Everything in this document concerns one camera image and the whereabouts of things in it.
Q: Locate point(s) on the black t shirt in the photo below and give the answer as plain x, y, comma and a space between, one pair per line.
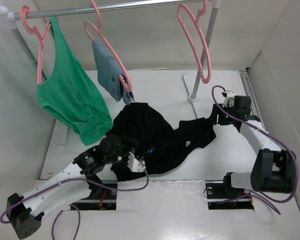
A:
162, 147

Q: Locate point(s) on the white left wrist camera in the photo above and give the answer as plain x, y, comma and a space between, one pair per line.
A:
136, 164

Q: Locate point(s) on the silver clothes rack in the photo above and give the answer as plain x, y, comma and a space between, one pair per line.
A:
11, 19

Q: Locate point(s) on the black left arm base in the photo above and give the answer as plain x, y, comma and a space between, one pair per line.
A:
99, 199

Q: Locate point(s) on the aluminium rail right side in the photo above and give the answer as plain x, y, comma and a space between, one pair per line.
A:
249, 92

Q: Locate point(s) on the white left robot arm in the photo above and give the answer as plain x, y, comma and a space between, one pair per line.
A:
25, 212

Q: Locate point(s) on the green tank top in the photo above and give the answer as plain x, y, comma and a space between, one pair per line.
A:
70, 95

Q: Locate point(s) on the blue denim garment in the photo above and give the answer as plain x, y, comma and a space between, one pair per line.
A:
109, 72

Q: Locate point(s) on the middle pink hanger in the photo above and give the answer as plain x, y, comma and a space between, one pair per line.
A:
96, 32

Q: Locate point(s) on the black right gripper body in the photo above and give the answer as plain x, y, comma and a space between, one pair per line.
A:
223, 119

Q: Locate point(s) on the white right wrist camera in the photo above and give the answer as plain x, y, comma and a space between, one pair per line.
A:
229, 99

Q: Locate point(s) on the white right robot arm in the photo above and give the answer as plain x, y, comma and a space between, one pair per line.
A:
273, 170

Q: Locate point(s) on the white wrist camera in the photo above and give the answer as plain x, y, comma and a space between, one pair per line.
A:
136, 164
229, 99

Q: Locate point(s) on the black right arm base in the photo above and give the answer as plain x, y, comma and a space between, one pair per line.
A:
222, 196

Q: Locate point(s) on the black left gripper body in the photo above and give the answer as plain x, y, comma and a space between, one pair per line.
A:
121, 157

